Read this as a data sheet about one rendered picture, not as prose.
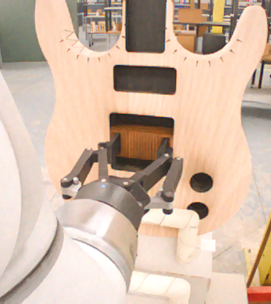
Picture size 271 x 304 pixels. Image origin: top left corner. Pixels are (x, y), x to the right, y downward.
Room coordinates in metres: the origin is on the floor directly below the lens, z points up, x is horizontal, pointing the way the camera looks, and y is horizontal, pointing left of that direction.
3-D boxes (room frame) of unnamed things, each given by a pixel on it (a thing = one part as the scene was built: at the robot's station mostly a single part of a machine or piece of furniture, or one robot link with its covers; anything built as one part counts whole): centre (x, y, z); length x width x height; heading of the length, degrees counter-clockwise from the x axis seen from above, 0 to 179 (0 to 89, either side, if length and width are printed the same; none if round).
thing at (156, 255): (0.42, -0.01, 1.02); 0.27 x 0.15 x 0.17; 79
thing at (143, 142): (0.43, -0.01, 1.31); 0.10 x 0.03 x 0.05; 78
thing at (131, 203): (0.26, 0.03, 1.32); 0.09 x 0.08 x 0.07; 168
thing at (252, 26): (0.42, -0.14, 1.48); 0.07 x 0.04 x 0.09; 78
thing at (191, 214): (0.39, 0.00, 1.20); 0.20 x 0.03 x 0.03; 78
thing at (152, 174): (0.32, -0.01, 1.31); 0.11 x 0.01 x 0.04; 147
